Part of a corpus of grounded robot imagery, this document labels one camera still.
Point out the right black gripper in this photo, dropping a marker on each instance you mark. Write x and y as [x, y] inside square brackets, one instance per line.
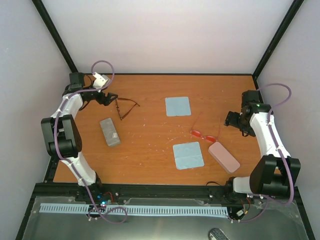
[231, 119]

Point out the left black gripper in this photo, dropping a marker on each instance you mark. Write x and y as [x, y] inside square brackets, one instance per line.
[106, 101]

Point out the pink glasses case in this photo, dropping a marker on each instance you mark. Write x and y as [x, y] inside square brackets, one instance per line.
[224, 157]

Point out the blue cleaning cloth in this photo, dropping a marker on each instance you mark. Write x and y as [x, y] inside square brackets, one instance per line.
[177, 106]
[188, 155]

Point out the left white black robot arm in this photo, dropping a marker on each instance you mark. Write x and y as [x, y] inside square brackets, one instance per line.
[61, 136]

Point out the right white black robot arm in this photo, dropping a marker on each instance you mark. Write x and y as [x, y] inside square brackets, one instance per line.
[276, 172]

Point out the brown sunglasses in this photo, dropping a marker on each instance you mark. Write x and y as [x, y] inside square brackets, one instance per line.
[124, 106]

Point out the red sunglasses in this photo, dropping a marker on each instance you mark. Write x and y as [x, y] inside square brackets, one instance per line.
[204, 135]

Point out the grey glasses case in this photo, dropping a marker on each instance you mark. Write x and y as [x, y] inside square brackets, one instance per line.
[110, 133]

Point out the black oval remote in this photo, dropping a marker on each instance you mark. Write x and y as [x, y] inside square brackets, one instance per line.
[217, 234]

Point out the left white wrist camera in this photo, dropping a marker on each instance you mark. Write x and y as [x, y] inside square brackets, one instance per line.
[100, 81]

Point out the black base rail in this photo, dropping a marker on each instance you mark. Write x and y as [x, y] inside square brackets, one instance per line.
[119, 192]

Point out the left black frame post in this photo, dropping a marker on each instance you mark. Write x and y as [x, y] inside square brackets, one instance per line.
[43, 13]

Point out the black frame post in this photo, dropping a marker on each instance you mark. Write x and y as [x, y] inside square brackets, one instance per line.
[285, 23]
[43, 13]

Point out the blue slotted cable duct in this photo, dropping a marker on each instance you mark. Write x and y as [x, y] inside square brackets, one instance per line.
[140, 210]

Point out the right black frame post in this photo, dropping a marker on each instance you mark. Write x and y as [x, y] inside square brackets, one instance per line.
[285, 23]

